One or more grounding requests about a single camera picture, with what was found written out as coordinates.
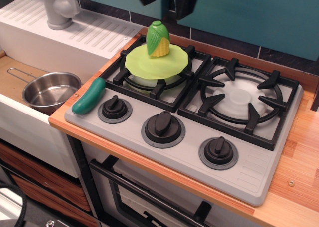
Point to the green yellow toy corncob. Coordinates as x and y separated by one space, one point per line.
157 39

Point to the green toy cucumber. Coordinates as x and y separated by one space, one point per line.
90 98

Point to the lime green plastic plate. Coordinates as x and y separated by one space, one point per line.
154 65

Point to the white toy sink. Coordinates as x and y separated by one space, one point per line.
27 43

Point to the stainless steel pot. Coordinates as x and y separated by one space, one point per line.
48 92

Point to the black left burner grate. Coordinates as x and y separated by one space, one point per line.
167 93

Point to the black burner grate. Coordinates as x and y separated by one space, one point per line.
252 105
167 93

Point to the grey toy faucet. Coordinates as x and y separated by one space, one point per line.
60 13

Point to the black left stove knob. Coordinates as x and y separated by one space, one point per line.
114 110

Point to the black stove knob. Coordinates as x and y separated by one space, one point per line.
218 153
114 110
163 130

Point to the black right burner grate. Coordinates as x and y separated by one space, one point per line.
252 105

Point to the grey toy stove top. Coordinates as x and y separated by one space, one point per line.
248 180

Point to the black middle stove knob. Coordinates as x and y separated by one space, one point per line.
163 130

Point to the black right stove knob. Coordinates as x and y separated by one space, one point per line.
218 153

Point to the wooden drawer fronts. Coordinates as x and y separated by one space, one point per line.
47 185

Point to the oven door with black handle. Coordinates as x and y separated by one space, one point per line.
146 209

